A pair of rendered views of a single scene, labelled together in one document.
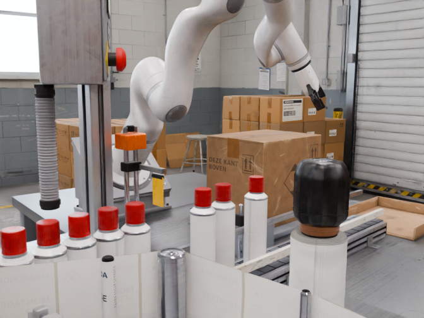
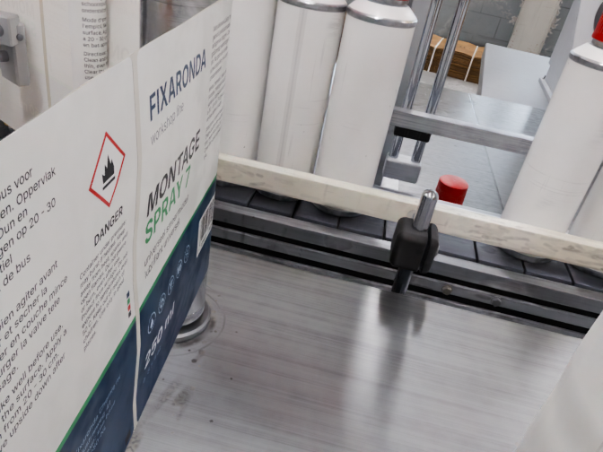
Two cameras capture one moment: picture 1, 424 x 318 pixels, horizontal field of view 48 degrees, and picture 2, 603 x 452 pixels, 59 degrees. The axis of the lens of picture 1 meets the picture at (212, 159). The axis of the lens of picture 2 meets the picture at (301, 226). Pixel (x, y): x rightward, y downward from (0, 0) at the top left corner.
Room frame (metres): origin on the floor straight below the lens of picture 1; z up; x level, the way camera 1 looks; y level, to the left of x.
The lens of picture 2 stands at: (0.50, -0.17, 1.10)
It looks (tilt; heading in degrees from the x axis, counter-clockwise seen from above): 32 degrees down; 50
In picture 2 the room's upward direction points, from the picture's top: 11 degrees clockwise
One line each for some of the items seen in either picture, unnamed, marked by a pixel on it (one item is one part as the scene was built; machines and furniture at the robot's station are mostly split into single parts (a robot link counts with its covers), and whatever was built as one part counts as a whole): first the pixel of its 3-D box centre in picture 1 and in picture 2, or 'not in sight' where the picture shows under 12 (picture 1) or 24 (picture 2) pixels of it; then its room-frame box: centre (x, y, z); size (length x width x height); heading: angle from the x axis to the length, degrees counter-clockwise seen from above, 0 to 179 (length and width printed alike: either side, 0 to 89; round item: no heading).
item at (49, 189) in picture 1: (47, 147); not in sight; (0.79, 0.28, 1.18); 0.04 x 0.04 x 0.21
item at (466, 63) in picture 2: not in sight; (454, 57); (4.40, 2.90, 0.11); 0.65 x 0.54 x 0.22; 125
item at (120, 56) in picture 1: (117, 59); not in sight; (0.78, 0.15, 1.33); 0.04 x 0.03 x 0.04; 10
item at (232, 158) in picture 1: (264, 175); not in sight; (1.54, -0.17, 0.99); 0.30 x 0.24 x 0.27; 134
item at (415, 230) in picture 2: not in sight; (409, 262); (0.77, 0.03, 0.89); 0.03 x 0.03 x 0.12; 45
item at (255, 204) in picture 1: (255, 221); not in sight; (1.02, -0.10, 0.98); 0.05 x 0.05 x 0.20
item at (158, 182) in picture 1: (158, 190); not in sight; (0.84, 0.10, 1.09); 0.03 x 0.01 x 0.06; 45
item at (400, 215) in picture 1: (394, 216); not in sight; (1.54, -0.61, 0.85); 0.30 x 0.26 x 0.04; 135
